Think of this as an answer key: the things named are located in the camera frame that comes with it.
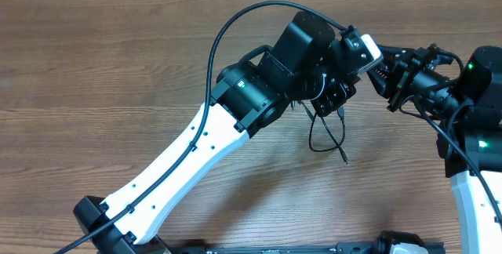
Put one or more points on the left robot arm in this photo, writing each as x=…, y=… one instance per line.
x=238, y=104

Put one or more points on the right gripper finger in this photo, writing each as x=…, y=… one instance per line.
x=391, y=53
x=384, y=84

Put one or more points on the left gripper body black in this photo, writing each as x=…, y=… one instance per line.
x=334, y=99

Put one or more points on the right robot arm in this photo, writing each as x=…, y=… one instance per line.
x=466, y=113

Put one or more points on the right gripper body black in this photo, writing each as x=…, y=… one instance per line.
x=405, y=80

